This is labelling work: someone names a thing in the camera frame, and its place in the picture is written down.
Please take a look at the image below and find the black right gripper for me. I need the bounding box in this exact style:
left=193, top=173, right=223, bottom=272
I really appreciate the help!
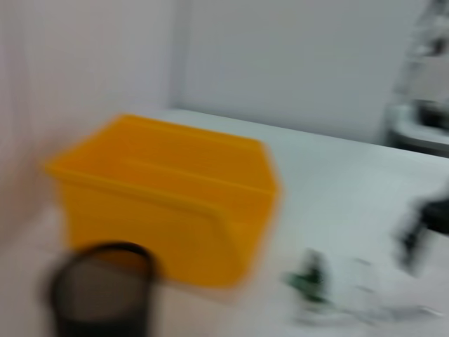
left=396, top=194, right=449, bottom=275

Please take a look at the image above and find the grey background shelf equipment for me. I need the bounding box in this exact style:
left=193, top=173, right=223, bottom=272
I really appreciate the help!
left=384, top=0, right=449, bottom=155

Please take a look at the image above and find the green plastic wrapper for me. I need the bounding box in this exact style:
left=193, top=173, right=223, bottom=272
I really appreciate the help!
left=283, top=248, right=335, bottom=303

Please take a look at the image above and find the black mesh pen holder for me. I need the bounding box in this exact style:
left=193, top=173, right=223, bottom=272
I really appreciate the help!
left=48, top=241, right=155, bottom=337

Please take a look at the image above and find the yellow plastic bin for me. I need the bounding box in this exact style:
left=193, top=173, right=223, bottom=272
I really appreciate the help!
left=44, top=113, right=283, bottom=289

